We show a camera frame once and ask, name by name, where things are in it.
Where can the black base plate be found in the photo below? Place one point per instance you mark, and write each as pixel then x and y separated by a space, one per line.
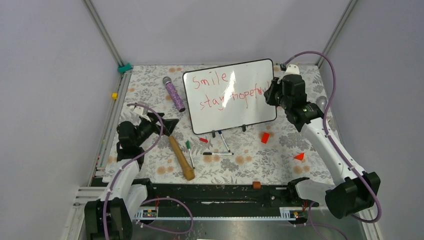
pixel 229 198

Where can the orange brown cylinder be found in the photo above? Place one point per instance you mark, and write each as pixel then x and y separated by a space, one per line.
pixel 256 185

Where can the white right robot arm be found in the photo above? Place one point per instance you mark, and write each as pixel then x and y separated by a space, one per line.
pixel 354 189

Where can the floral patterned mat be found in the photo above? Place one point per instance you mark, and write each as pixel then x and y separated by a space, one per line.
pixel 271 164

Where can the green cap marker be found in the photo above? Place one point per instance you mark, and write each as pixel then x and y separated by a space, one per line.
pixel 188 145

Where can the white whiteboard black frame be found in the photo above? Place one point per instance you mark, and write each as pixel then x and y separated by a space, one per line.
pixel 229 96

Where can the silver grey microphone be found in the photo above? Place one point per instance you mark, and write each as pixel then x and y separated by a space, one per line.
pixel 322 102

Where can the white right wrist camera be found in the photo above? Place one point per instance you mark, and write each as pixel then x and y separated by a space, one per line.
pixel 290 69

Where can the teal block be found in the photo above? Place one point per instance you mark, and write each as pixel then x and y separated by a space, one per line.
pixel 124 68

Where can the slotted grey cable duct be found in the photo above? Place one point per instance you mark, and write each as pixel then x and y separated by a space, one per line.
pixel 162 213

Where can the blue cap marker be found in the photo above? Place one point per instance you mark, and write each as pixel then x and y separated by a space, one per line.
pixel 224 141

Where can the purple glitter microphone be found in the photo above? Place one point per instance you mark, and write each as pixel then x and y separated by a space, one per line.
pixel 172 91

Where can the black cap marker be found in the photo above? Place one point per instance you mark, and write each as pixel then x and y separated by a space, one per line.
pixel 217 153

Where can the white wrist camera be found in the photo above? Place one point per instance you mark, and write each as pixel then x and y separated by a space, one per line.
pixel 142 112
pixel 290 69

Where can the wooden microphone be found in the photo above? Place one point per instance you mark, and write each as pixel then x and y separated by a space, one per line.
pixel 187 171

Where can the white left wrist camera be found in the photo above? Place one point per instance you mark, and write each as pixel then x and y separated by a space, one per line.
pixel 142 112

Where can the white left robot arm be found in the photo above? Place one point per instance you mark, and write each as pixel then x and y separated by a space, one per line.
pixel 111 215

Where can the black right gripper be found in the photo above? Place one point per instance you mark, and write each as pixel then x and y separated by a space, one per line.
pixel 276 83

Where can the red triangular block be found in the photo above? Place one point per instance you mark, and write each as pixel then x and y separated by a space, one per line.
pixel 300 156

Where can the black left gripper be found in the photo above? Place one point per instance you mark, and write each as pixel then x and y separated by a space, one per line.
pixel 168 124

